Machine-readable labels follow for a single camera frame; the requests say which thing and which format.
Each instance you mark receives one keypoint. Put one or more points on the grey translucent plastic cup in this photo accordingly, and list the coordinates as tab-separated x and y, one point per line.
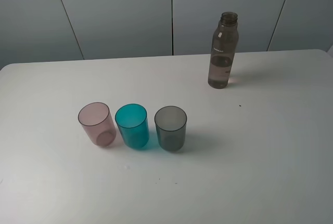
170	124

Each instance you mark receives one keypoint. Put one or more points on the teal translucent plastic cup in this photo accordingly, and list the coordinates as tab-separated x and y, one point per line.
132	123

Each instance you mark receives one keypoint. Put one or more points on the transparent brown plastic bottle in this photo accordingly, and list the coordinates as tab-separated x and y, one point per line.
224	43

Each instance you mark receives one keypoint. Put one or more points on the pink translucent plastic cup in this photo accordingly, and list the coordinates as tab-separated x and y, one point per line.
96	120

